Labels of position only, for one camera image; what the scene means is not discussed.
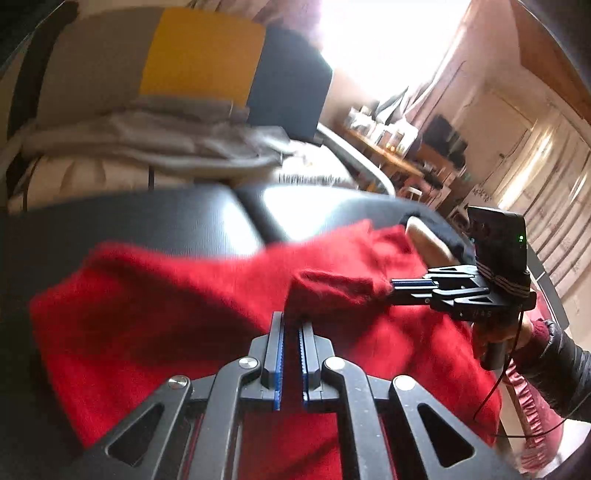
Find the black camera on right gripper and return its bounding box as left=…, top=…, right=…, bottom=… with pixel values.
left=468, top=206, right=531, bottom=300

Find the red knitted sweater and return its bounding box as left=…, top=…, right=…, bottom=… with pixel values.
left=28, top=218, right=505, bottom=480

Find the white patterned pillow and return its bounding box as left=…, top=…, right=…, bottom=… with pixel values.
left=7, top=156, right=193, bottom=214

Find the person's right hand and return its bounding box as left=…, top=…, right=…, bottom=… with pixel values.
left=472, top=316, right=534, bottom=359

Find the white curved tube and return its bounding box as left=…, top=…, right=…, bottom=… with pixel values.
left=317, top=123, right=396, bottom=197

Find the grey garment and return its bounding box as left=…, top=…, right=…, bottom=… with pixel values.
left=21, top=95, right=296, bottom=178

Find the cluttered wooden desk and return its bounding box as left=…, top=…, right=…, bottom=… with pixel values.
left=338, top=87, right=472, bottom=218

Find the black thin cable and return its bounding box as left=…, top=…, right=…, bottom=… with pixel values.
left=469, top=310, right=591, bottom=439

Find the dark sleeved right forearm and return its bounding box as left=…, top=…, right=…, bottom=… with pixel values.
left=513, top=320, right=590, bottom=423

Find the white Happiness pillow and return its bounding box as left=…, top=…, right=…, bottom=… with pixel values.
left=271, top=154, right=359, bottom=190

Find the grey yellow blue cushion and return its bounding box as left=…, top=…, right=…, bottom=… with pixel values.
left=36, top=7, right=332, bottom=140

